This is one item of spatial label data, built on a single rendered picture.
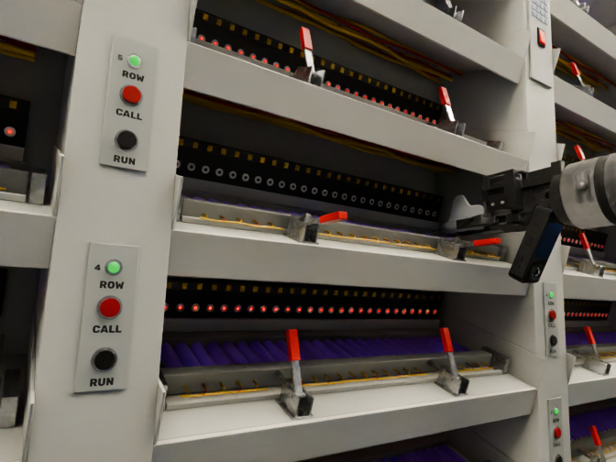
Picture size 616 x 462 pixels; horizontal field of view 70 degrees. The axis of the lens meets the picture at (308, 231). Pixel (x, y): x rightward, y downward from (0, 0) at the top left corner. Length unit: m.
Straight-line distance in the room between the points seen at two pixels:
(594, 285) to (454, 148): 0.45
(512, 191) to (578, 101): 0.43
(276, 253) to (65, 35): 0.28
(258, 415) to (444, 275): 0.32
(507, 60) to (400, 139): 0.33
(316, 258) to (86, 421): 0.27
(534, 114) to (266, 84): 0.55
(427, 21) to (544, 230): 0.35
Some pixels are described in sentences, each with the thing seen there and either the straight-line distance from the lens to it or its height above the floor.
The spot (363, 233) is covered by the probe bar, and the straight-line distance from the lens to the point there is 0.61.
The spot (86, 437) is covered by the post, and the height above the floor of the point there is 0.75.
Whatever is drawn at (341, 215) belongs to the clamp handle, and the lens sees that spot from 0.46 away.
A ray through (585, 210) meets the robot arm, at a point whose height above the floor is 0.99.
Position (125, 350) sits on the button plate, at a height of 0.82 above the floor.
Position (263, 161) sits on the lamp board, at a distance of 0.67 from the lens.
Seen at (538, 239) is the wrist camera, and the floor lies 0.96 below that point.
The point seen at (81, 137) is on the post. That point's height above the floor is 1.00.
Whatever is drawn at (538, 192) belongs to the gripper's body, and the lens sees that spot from 0.71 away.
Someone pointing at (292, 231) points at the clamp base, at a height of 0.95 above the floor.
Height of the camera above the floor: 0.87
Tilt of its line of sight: 8 degrees up
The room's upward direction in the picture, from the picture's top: 2 degrees clockwise
